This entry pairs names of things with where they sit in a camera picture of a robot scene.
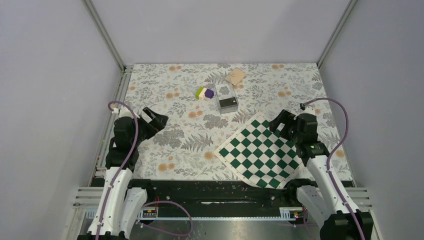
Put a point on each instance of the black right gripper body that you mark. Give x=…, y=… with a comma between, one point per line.
x=289, y=132

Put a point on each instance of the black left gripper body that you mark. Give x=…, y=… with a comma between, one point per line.
x=146, y=130

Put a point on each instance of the clear plastic card box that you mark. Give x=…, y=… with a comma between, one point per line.
x=226, y=98

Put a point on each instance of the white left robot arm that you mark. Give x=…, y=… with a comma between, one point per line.
x=119, y=203

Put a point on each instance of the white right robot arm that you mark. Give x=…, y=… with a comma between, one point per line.
x=329, y=204

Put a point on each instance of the green white chessboard mat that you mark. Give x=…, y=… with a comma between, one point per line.
x=260, y=157

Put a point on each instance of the floral table mat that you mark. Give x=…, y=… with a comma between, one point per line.
x=184, y=150

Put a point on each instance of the green white purple blocks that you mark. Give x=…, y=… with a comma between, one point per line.
x=204, y=93

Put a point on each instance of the aluminium frame rail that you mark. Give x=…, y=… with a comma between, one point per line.
x=98, y=169

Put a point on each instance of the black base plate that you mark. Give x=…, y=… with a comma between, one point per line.
x=223, y=199

